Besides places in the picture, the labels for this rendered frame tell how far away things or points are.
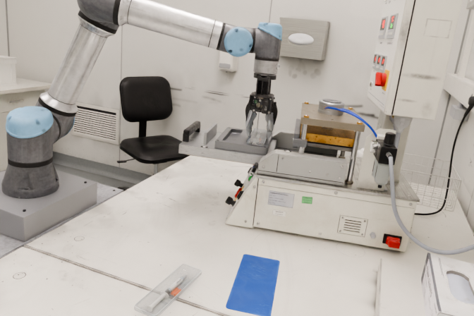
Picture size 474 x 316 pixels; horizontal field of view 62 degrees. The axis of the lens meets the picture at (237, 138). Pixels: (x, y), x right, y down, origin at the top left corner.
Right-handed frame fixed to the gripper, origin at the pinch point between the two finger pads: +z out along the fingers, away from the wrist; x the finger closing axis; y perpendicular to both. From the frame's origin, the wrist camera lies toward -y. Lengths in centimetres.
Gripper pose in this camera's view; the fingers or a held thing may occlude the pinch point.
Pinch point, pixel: (259, 134)
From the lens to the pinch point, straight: 131.4
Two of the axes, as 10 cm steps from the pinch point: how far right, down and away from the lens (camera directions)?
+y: -1.7, 2.4, -9.5
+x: 9.8, 1.4, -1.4
